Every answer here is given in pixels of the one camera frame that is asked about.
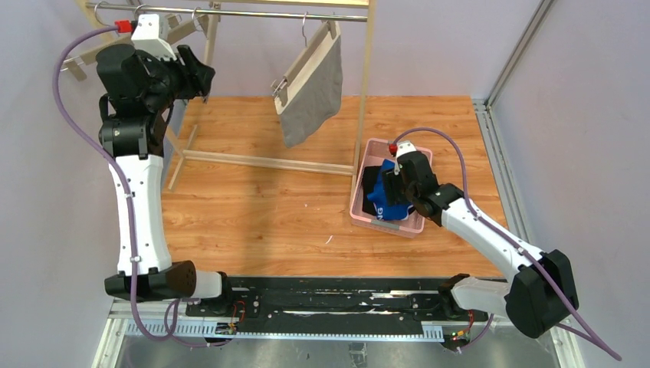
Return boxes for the wooden clip hanger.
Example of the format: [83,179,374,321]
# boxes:
[60,1,132,81]
[165,15,209,44]

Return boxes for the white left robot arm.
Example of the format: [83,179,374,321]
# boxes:
[97,44,234,311]

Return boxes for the empty wooden clip hanger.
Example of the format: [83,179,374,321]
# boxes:
[60,1,132,81]

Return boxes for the metal hanging rod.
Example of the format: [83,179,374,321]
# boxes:
[82,2,369,23]

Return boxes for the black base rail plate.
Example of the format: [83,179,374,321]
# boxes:
[185,277,469,337]

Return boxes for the wooden hanger with grey underwear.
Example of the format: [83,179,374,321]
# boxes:
[271,20,343,114]

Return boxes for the blue underwear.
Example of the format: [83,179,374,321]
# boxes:
[366,159,415,222]

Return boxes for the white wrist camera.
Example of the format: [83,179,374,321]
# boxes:
[131,14,177,61]
[388,140,417,174]

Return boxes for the wooden hanger with blue underwear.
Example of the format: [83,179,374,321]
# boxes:
[192,7,221,67]

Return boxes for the pink plastic laundry basket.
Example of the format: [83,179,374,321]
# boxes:
[349,138,426,238]

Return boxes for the grey underwear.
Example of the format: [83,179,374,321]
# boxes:
[276,38,343,148]

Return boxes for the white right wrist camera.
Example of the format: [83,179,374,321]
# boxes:
[388,140,417,174]

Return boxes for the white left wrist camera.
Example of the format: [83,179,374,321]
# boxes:
[131,14,177,61]

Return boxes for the wooden clothes rack frame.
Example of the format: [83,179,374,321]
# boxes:
[73,0,379,192]

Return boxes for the black underwear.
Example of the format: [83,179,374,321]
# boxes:
[361,166,381,217]

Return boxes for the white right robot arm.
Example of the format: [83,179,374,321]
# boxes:
[382,144,579,338]

